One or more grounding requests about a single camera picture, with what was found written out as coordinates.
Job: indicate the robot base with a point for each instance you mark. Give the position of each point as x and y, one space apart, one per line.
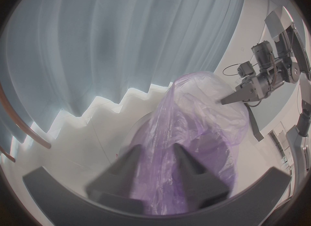
297 147

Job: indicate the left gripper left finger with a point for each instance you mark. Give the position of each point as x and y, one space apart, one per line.
119 179

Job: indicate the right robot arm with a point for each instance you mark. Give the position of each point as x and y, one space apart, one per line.
279 23

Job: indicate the white cushioned wooden chair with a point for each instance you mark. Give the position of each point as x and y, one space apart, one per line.
45 144

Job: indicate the white trash bin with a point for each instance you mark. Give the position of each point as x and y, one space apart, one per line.
139 135

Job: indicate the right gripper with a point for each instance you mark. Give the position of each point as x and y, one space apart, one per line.
257 87

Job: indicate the purple plastic bag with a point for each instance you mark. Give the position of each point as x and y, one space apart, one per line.
194 113

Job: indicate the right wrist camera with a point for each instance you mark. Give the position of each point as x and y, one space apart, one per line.
245 68

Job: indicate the white curtain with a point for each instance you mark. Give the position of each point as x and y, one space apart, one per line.
97 38

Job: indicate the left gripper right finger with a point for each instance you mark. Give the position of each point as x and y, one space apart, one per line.
201 186

